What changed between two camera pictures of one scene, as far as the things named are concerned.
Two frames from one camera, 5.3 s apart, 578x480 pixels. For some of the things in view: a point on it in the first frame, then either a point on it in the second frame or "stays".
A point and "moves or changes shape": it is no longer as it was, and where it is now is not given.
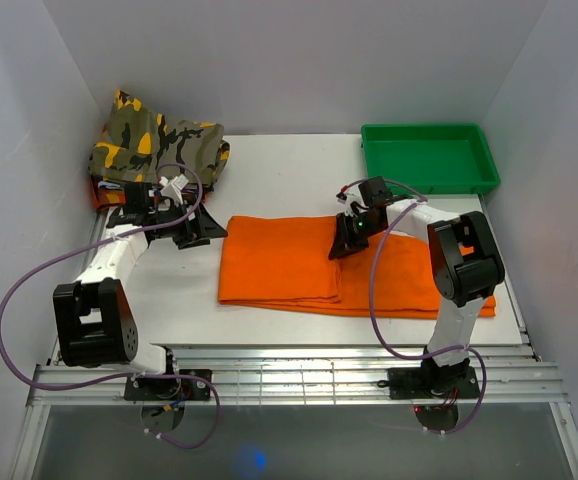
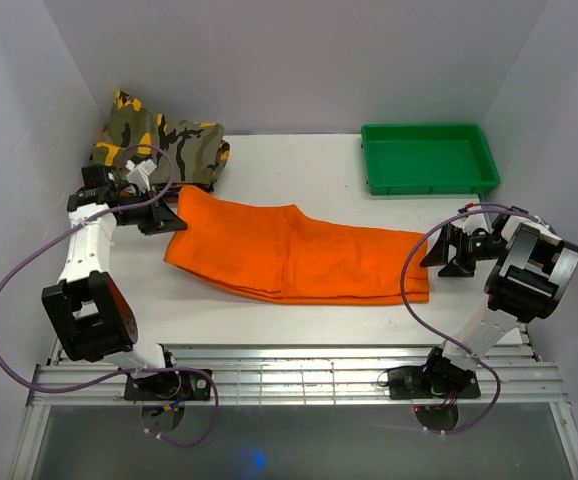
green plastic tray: x=433 y=158 stays
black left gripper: x=196 y=231 -> x=162 y=220
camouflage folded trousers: x=143 y=147 stays
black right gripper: x=344 y=244 -> x=439 y=254
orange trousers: x=283 y=262 moves or changes shape
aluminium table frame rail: x=313 y=377 stays
